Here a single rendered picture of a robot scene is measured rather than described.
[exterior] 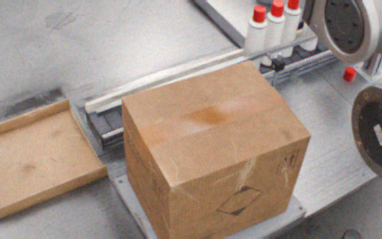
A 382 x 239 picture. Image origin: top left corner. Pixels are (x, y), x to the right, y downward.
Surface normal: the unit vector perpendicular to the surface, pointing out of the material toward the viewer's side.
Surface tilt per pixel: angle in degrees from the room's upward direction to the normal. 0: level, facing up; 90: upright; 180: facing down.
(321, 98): 0
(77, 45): 0
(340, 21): 90
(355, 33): 90
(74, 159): 0
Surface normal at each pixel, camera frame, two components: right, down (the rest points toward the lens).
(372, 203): 0.11, -0.71
